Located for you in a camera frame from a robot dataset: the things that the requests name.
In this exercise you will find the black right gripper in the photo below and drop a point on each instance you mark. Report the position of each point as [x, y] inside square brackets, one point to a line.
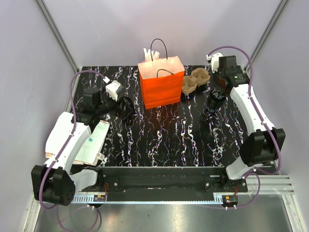
[216, 73]

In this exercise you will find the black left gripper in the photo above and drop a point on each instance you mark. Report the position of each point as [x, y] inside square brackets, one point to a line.
[105, 95]

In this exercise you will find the black coffee cup lid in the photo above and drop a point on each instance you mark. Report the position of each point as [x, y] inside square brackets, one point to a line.
[125, 108]

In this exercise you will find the black paper coffee cup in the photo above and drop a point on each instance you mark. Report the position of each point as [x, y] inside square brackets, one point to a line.
[215, 100]

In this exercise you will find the orange paper bag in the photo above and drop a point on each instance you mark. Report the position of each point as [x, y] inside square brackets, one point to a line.
[161, 81]

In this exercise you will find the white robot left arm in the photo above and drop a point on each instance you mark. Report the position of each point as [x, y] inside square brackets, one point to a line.
[76, 133]

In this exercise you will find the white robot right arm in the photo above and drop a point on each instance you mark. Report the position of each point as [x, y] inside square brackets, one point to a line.
[264, 141]

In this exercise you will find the brown cardboard cup carrier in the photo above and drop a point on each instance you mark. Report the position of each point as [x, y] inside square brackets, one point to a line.
[198, 77]

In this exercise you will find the white napkin stack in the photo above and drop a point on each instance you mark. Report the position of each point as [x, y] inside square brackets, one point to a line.
[90, 151]

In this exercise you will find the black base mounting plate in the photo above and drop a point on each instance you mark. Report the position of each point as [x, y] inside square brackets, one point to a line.
[166, 179]

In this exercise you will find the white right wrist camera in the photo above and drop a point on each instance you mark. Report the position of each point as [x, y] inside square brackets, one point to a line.
[214, 61]

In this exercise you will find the grey slotted cable duct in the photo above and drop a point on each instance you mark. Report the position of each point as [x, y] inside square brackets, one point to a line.
[151, 198]

